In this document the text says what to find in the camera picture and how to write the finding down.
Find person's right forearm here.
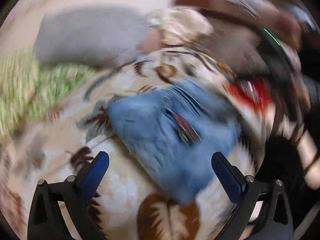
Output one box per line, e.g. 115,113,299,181
296,129,320,190

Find blue denim pants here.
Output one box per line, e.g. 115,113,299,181
107,79,243,205

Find dark cloth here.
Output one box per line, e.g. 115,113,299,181
262,135,309,189

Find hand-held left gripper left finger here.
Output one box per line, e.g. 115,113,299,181
27,151,110,240

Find green patterned blanket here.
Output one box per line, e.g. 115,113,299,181
0,50,97,140

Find beige feather print blanket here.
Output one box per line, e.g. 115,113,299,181
0,46,300,240

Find grey folded cloth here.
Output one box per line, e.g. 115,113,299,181
32,5,152,68

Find brown textured bed cover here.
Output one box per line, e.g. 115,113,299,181
207,17,272,77

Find beige quilted pillow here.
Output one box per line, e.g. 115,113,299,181
147,7,216,48

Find red cloth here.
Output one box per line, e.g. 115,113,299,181
224,79,275,113

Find brown cushion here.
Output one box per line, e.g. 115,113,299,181
140,30,163,55

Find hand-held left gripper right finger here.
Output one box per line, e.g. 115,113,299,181
211,151,294,240

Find small pale green cloth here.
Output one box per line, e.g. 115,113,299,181
147,17,163,27

